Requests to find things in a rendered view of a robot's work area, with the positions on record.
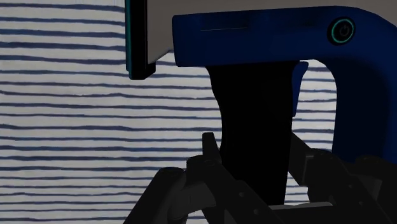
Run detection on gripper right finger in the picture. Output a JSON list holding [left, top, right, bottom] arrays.
[[288, 133, 397, 224]]

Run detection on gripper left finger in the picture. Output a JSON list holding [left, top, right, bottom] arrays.
[[123, 132, 281, 224]]

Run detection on blue handheld device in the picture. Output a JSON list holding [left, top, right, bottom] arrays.
[[171, 5, 397, 206]]

